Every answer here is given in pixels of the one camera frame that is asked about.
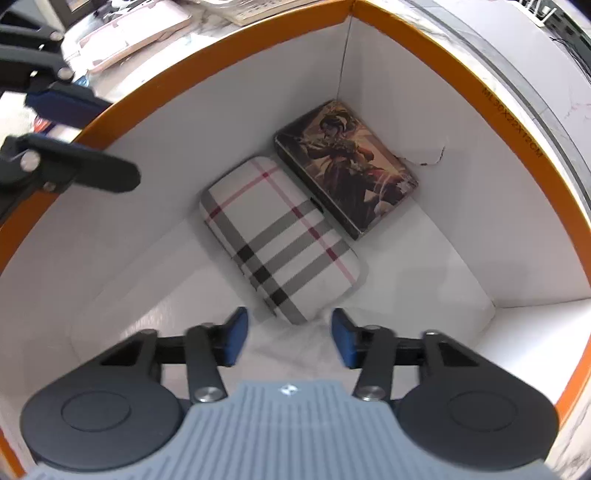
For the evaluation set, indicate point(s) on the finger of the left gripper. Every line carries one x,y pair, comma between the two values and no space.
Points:
32,162
32,64

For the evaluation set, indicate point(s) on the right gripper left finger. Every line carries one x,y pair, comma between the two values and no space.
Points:
208,347

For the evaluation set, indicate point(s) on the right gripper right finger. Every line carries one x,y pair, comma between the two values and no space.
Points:
371,350

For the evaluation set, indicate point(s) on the plaid white glasses case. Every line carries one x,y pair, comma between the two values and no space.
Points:
281,242

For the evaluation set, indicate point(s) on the illustrated dark tin box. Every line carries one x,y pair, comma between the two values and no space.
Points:
345,166

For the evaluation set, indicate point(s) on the orange white cardboard box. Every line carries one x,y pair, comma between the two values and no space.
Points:
483,273

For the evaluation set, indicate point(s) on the stacked books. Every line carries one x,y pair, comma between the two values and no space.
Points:
246,12

